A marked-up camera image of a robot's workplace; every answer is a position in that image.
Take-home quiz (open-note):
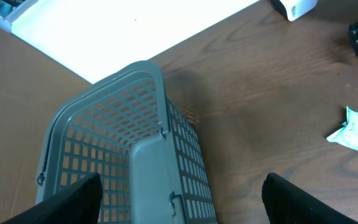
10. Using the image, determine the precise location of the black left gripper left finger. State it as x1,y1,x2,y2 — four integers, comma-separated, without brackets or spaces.
3,173,103,224

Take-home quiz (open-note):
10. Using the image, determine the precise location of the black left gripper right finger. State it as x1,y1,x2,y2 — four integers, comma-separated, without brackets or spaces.
262,172,358,224

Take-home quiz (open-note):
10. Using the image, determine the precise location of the white barcode scanner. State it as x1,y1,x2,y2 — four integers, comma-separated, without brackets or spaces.
270,0,318,22

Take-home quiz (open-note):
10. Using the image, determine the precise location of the grey plastic basket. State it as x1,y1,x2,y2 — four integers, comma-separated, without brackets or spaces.
36,61,217,223

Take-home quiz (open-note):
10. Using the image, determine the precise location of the white window frame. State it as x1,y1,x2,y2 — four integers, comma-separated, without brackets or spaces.
0,0,38,32

